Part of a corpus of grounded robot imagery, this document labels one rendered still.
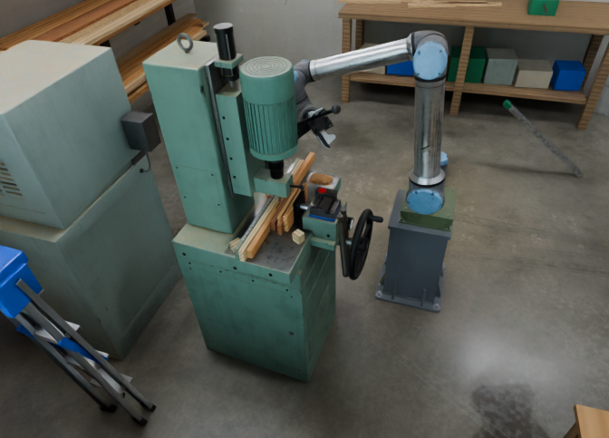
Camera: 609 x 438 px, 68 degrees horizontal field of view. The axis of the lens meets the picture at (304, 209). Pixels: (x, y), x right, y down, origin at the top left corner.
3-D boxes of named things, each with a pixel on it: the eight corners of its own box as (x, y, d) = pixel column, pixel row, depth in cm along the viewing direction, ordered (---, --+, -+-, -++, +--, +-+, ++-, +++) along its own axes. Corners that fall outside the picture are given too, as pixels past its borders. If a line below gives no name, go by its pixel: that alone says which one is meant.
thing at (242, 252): (244, 262, 162) (242, 252, 159) (239, 260, 163) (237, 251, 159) (304, 169, 204) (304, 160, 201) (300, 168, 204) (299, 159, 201)
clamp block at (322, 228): (335, 242, 172) (335, 225, 166) (302, 235, 176) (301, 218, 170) (346, 218, 182) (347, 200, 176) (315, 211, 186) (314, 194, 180)
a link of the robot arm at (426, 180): (444, 196, 210) (455, 31, 164) (441, 219, 197) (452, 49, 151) (410, 193, 214) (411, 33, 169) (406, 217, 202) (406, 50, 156)
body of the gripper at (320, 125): (327, 109, 172) (318, 103, 183) (307, 120, 172) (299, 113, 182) (334, 127, 176) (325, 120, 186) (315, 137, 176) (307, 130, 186)
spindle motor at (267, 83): (287, 166, 155) (280, 81, 135) (241, 157, 160) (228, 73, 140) (305, 140, 167) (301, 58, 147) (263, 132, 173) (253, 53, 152)
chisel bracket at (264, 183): (287, 201, 174) (285, 183, 168) (255, 194, 178) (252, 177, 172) (294, 189, 179) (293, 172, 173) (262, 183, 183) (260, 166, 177)
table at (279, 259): (314, 292, 158) (314, 281, 154) (237, 271, 167) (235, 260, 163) (362, 190, 200) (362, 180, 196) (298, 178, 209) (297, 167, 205)
